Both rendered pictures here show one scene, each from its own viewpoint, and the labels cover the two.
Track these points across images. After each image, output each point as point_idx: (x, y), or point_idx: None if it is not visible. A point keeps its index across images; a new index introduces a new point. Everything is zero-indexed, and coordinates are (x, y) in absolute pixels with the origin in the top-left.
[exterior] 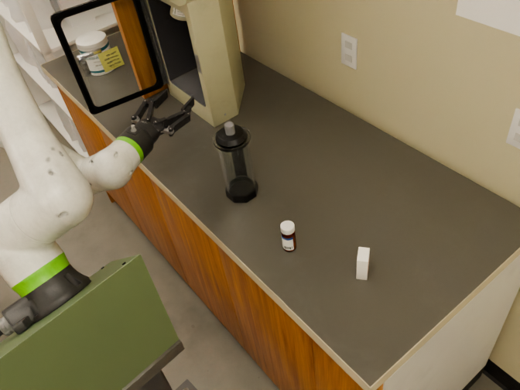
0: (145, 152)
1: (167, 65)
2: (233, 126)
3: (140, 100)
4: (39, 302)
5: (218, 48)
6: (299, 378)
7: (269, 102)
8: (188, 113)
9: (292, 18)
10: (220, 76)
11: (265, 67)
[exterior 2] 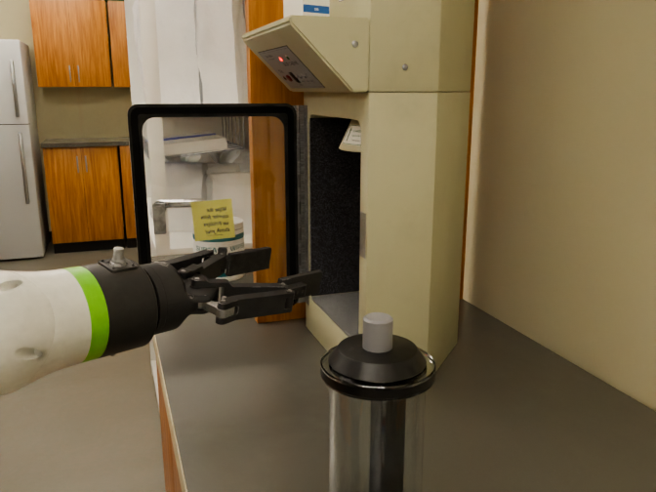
0: (120, 329)
1: (313, 263)
2: (389, 325)
3: (248, 323)
4: None
5: (415, 215)
6: None
7: (504, 381)
8: (289, 289)
9: (586, 224)
10: (406, 279)
11: (507, 327)
